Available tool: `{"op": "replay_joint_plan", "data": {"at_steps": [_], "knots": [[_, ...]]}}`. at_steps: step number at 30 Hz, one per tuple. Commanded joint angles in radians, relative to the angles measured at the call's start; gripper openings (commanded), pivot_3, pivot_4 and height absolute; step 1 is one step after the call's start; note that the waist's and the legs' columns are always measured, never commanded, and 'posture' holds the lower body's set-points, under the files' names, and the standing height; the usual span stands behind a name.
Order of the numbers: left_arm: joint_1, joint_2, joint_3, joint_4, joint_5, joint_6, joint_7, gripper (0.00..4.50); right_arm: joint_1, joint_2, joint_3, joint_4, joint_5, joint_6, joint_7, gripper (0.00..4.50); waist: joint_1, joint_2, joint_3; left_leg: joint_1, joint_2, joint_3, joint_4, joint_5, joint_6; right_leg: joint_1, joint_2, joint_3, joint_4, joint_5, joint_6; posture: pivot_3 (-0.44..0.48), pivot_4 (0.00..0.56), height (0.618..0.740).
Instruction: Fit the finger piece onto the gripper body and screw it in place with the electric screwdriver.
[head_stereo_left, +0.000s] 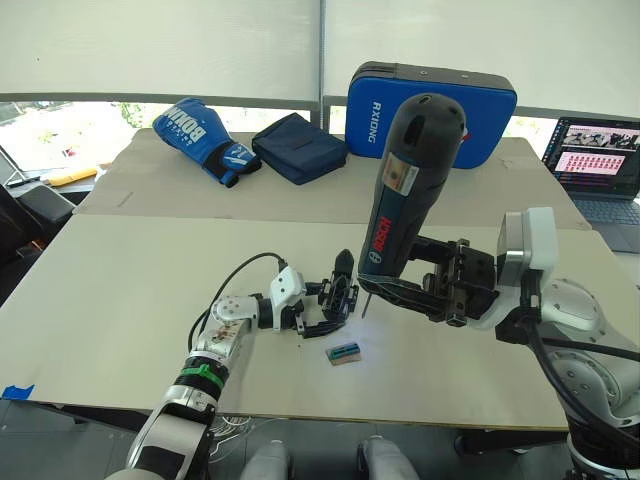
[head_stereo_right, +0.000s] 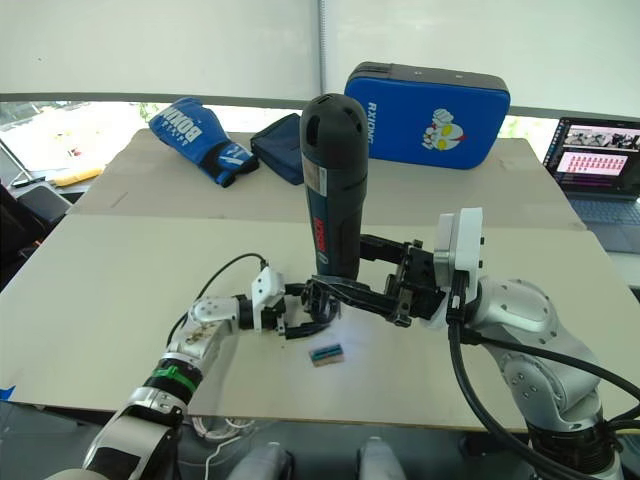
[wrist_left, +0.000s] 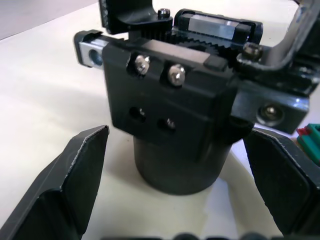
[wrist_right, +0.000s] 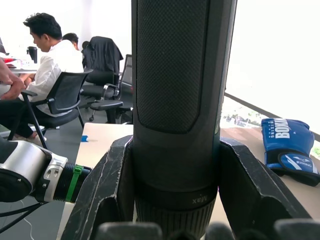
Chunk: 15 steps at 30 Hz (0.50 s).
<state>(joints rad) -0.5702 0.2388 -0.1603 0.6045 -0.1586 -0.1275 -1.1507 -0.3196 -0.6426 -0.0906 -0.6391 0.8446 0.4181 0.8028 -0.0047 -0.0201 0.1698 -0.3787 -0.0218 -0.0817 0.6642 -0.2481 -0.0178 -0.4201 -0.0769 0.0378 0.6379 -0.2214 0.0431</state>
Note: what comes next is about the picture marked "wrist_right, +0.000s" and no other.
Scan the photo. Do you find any black electric screwdriver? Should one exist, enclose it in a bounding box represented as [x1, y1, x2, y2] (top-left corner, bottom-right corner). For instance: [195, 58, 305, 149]
[130, 0, 239, 240]

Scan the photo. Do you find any black mesh office chair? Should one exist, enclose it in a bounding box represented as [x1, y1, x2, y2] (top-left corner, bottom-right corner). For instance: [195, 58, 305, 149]
[21, 69, 94, 149]

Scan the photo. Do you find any dark window sill rail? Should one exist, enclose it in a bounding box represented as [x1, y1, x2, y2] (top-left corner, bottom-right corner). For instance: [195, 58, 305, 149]
[224, 92, 320, 145]

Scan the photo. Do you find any person in dark trousers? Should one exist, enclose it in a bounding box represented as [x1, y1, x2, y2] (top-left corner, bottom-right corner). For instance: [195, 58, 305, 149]
[0, 57, 39, 140]

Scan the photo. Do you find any green zip tie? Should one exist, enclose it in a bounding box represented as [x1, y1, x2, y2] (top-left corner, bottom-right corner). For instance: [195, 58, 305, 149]
[65, 164, 84, 203]

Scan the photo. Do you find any black tumbler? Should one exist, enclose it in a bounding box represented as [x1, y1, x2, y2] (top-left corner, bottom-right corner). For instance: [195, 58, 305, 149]
[27, 46, 39, 64]

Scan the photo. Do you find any person with black hair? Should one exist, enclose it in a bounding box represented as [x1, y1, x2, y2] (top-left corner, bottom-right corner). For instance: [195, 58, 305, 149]
[61, 32, 80, 52]

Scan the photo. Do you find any person in white shirt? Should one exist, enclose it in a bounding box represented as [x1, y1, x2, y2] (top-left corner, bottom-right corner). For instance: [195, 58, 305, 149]
[18, 12, 85, 117]

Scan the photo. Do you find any white round table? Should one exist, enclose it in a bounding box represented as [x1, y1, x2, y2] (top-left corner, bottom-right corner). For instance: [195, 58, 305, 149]
[0, 57, 39, 75]

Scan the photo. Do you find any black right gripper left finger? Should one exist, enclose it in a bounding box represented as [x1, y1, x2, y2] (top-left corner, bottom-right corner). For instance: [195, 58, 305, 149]
[61, 134, 137, 240]

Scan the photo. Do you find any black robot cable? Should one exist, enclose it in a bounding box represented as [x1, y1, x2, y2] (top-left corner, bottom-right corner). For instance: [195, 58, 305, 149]
[0, 201, 49, 233]

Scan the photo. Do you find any black jacket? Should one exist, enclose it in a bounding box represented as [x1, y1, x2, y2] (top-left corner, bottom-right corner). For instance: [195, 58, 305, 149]
[81, 36, 124, 76]

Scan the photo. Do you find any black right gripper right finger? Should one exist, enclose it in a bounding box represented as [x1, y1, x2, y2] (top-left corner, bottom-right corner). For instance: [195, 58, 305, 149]
[218, 138, 314, 240]

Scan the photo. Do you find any blue boxing glove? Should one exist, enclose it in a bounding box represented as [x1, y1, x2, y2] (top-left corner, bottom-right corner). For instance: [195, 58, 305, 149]
[260, 117, 320, 187]

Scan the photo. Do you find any grey mesh office chair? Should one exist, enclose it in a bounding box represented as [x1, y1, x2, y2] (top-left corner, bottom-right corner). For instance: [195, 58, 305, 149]
[116, 53, 134, 124]

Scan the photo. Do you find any black office chair with jacket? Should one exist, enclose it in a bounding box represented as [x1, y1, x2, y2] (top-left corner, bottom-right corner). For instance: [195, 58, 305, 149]
[79, 36, 125, 124]

